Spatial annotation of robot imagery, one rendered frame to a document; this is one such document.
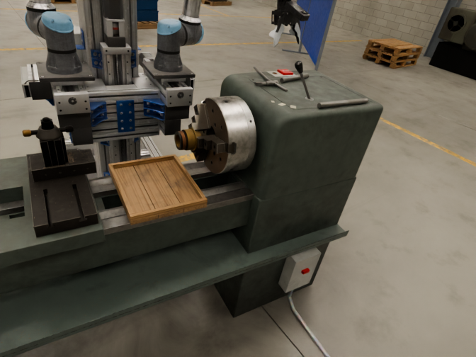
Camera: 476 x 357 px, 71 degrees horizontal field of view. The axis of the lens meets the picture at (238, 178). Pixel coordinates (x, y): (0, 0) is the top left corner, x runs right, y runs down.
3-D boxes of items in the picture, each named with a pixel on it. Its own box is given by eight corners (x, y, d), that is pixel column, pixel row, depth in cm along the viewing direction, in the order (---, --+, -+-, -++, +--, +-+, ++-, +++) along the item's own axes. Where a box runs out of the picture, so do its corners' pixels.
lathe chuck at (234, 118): (210, 144, 161) (219, 83, 142) (240, 185, 141) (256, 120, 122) (192, 146, 157) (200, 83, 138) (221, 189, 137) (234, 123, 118)
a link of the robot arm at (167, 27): (151, 46, 170) (151, 18, 162) (171, 44, 179) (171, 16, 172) (168, 52, 165) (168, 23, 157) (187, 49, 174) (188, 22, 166)
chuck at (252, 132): (216, 143, 163) (226, 83, 143) (247, 183, 143) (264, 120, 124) (210, 144, 161) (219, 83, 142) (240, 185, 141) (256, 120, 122)
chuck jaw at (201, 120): (213, 129, 141) (207, 102, 141) (218, 127, 137) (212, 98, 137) (189, 132, 136) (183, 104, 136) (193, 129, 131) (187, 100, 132)
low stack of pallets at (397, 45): (386, 54, 883) (392, 37, 858) (416, 65, 833) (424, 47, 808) (360, 57, 809) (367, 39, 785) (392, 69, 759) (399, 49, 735)
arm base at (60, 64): (44, 64, 156) (41, 42, 150) (80, 64, 163) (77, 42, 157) (47, 75, 145) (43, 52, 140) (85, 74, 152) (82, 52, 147)
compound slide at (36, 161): (92, 159, 131) (91, 147, 129) (97, 173, 124) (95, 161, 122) (32, 167, 122) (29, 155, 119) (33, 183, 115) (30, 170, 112)
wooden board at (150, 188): (175, 161, 158) (175, 154, 156) (206, 207, 133) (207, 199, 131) (108, 171, 144) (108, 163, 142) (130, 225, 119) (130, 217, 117)
